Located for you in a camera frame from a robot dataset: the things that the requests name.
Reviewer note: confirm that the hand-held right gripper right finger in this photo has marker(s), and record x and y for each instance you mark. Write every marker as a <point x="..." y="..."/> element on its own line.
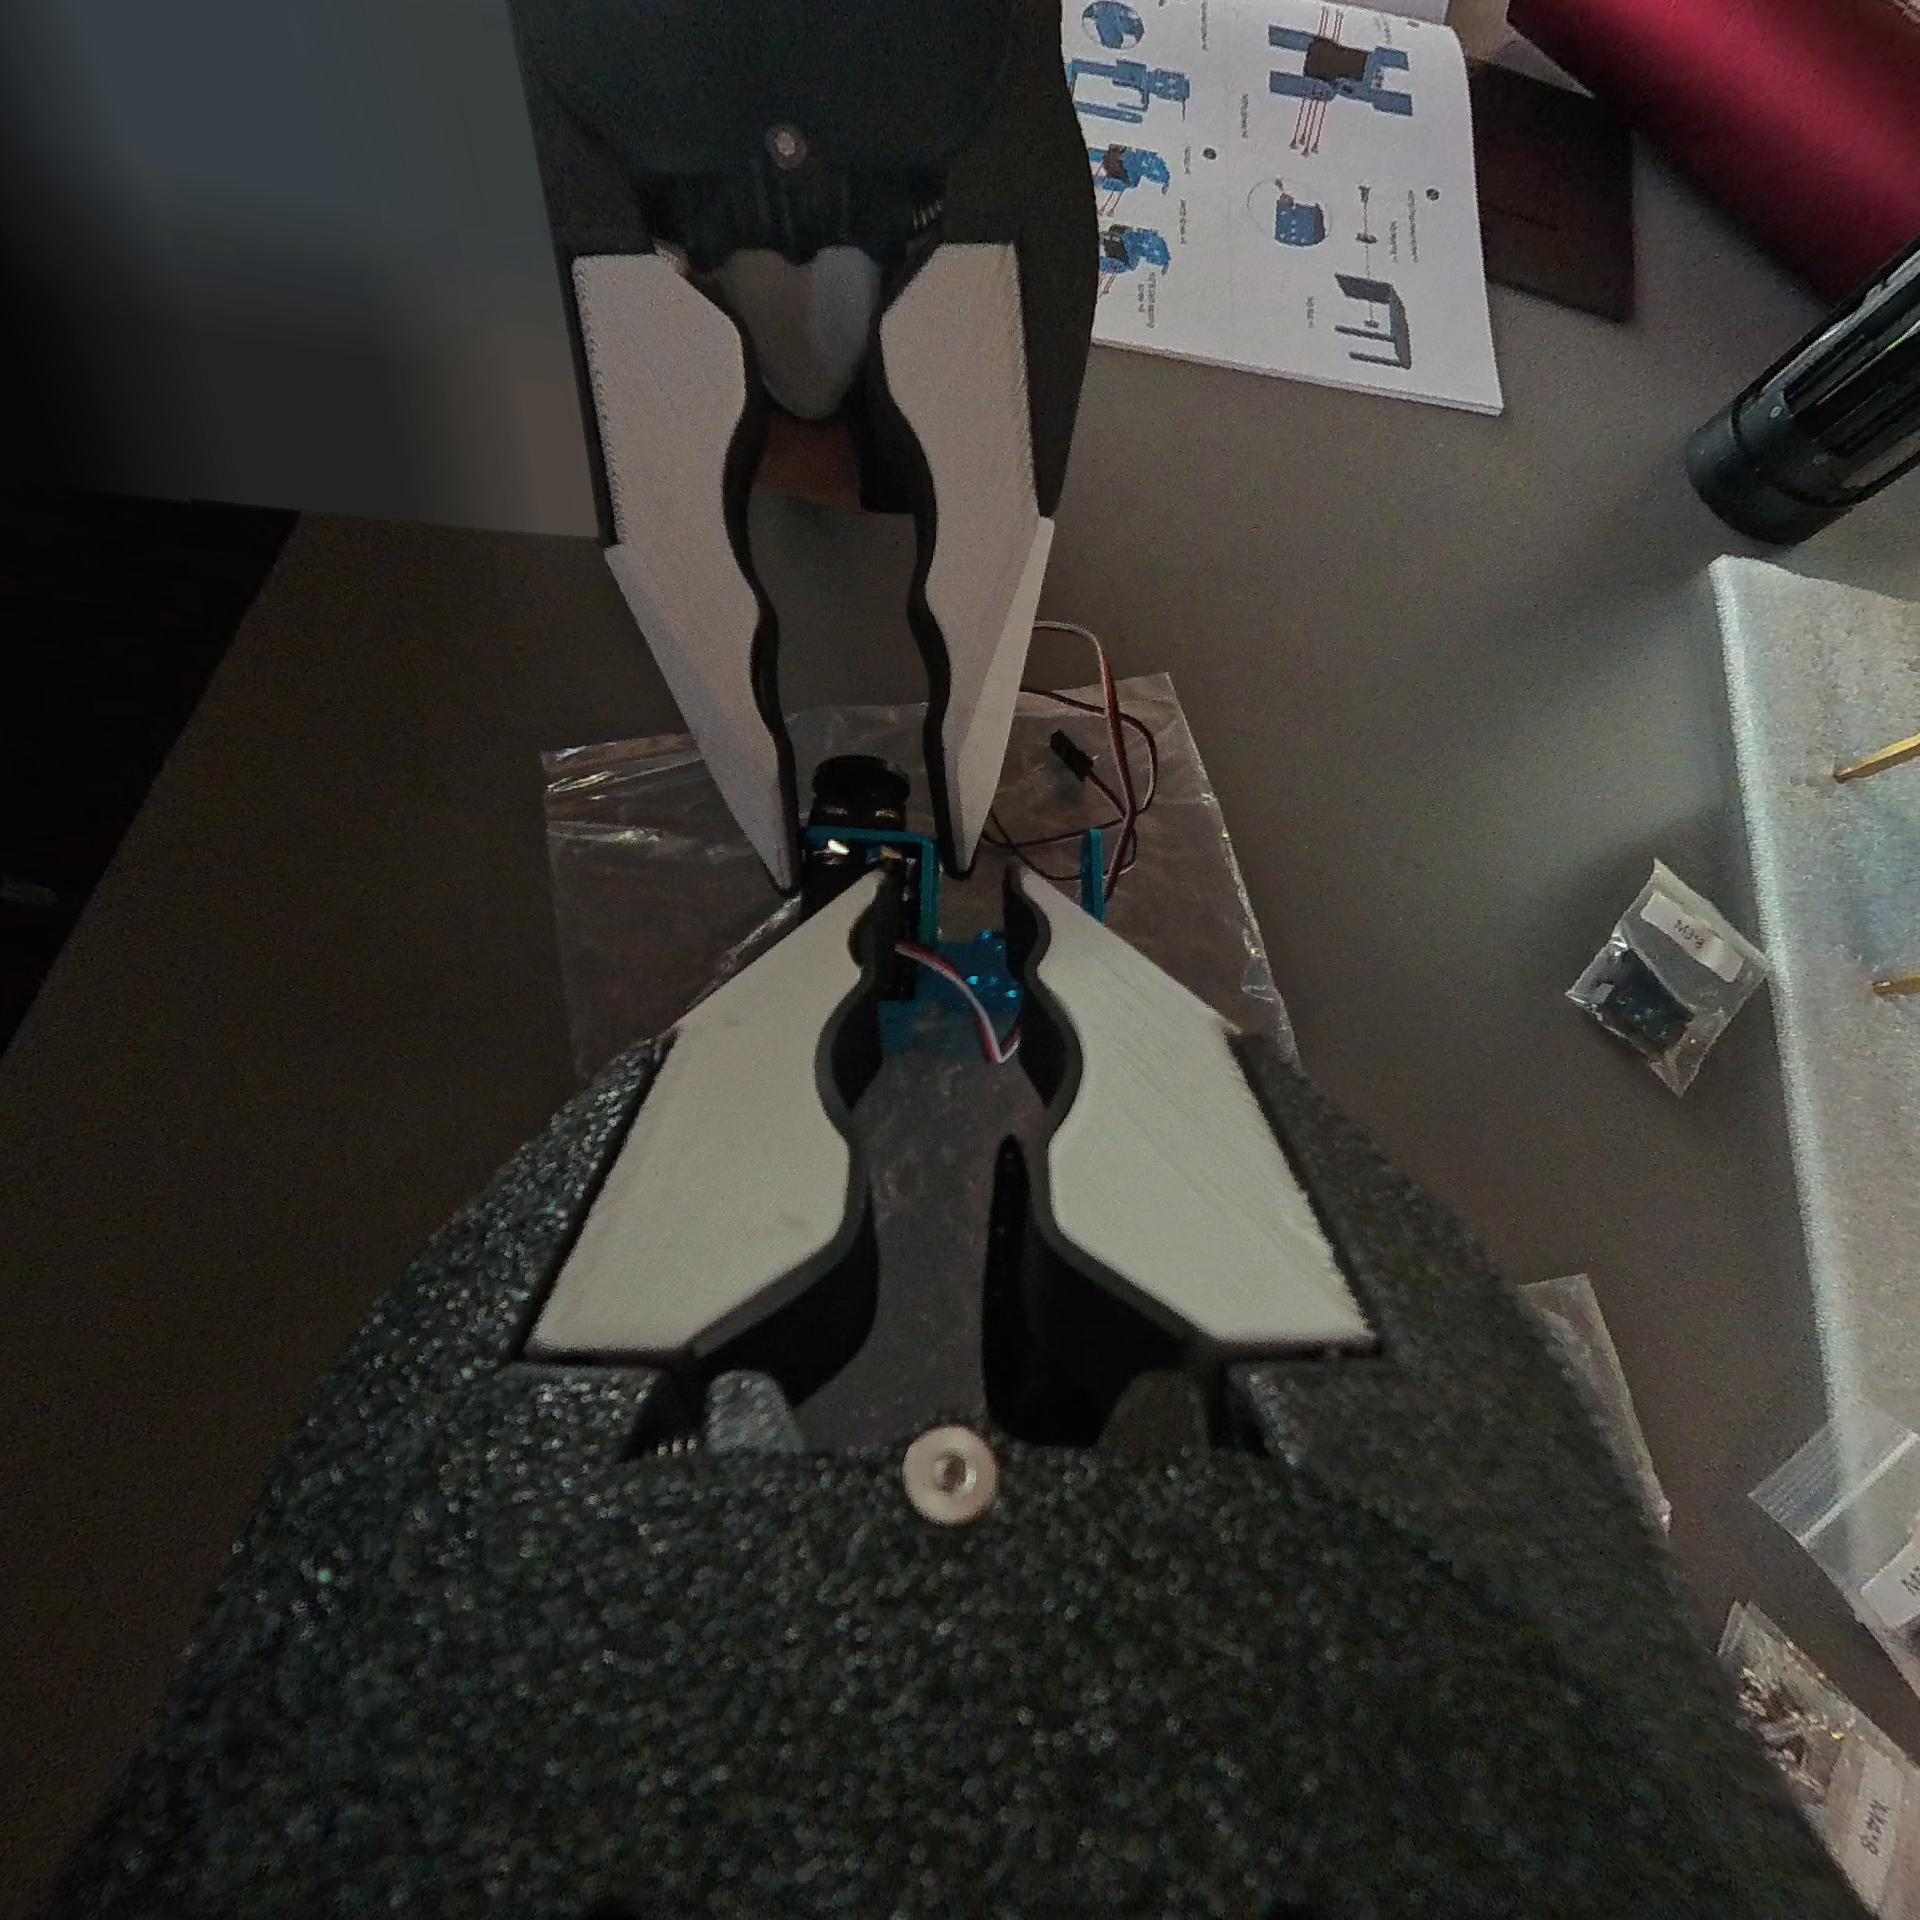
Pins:
<point x="1200" y="1185"/>

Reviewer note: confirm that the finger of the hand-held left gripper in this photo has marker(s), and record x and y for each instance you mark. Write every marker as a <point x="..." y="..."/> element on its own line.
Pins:
<point x="660" y="449"/>
<point x="982" y="449"/>

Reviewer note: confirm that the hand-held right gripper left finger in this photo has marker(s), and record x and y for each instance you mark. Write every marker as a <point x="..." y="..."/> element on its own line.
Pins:
<point x="705" y="1185"/>

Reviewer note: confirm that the blue bracket with black servo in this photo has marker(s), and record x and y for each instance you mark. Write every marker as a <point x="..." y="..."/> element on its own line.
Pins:
<point x="961" y="989"/>

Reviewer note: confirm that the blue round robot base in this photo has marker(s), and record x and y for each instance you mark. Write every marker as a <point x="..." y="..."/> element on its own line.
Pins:
<point x="1879" y="757"/>

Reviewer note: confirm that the grey desk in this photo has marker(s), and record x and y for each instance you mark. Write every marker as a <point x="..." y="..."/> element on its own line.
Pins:
<point x="1350" y="600"/>

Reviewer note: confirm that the person's left hand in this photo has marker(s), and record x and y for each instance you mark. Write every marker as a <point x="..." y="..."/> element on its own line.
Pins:
<point x="810" y="462"/>

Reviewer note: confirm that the large clear plastic bag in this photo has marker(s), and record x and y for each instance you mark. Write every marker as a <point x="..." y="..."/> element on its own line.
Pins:
<point x="631" y="840"/>

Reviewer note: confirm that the open instruction booklet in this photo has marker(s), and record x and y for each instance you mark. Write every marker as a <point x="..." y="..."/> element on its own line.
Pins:
<point x="1321" y="301"/>

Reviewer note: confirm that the small bag of black parts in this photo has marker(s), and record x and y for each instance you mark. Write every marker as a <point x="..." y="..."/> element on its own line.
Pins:
<point x="1658" y="989"/>

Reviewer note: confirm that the dark brown square pad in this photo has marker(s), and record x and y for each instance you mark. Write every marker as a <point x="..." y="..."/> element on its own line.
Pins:
<point x="1553" y="196"/>

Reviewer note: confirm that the white foam sheet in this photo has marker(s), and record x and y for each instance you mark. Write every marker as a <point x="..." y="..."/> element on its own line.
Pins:
<point x="1830" y="1051"/>

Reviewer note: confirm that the dark red metal cylinder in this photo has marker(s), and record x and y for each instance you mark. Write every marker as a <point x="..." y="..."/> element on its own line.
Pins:
<point x="1725" y="105"/>

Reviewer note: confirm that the black ribbed cylinder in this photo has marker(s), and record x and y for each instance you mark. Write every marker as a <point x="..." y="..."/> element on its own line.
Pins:
<point x="1816" y="420"/>

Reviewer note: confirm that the scattered small screw bags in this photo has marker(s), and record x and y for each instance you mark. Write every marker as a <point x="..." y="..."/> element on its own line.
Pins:
<point x="1830" y="1770"/>

